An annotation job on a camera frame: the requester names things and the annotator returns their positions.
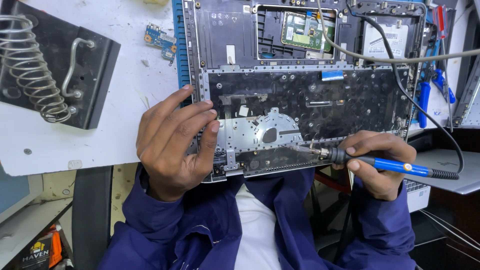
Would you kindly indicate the person's left hand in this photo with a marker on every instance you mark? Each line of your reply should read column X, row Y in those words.
column 168, row 146

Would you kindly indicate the person's right hand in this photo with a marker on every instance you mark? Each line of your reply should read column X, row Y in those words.
column 375, row 157

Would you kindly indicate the blue soldering iron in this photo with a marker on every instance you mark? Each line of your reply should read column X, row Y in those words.
column 393, row 165

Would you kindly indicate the laptop palmrest chassis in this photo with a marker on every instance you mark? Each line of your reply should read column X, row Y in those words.
column 300, row 93

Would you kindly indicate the blue ribbon connector tab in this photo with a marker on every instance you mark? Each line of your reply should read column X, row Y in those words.
column 332, row 75

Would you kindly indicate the black chair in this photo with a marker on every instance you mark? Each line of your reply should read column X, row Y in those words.
column 92, row 217

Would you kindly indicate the small blue circuit board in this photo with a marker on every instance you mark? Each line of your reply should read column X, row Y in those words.
column 162, row 39

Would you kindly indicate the grey laptop case part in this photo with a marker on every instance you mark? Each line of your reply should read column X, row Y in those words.
column 468, row 93

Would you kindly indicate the laptop hard drive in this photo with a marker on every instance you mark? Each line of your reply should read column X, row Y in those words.
column 384, row 41

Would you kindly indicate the black soldering iron stand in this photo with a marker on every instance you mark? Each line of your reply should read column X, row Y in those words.
column 52, row 67

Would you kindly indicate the green touchpad circuit board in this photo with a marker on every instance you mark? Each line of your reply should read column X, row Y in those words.
column 308, row 31

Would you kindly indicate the orange and black packet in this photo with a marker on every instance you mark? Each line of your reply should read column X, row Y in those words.
column 41, row 251

